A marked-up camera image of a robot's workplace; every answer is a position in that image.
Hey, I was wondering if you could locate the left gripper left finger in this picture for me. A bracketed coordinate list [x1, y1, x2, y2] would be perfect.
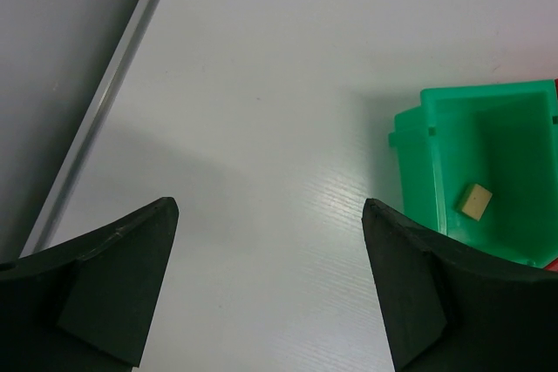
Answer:
[1, 197, 179, 371]

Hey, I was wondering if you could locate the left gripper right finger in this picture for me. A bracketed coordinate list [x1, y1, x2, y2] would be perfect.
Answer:
[362, 199, 557, 371]

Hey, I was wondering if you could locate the small beige eraser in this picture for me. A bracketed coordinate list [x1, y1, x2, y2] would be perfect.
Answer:
[456, 183, 493, 221]

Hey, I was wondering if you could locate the red plastic bin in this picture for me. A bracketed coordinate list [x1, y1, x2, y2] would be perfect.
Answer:
[544, 80, 558, 272]

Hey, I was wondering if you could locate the green plastic bin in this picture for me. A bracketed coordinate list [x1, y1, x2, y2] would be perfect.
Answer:
[389, 79, 557, 268]

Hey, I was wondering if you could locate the aluminium frame rail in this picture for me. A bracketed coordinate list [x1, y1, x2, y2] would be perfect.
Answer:
[20, 0, 159, 257]

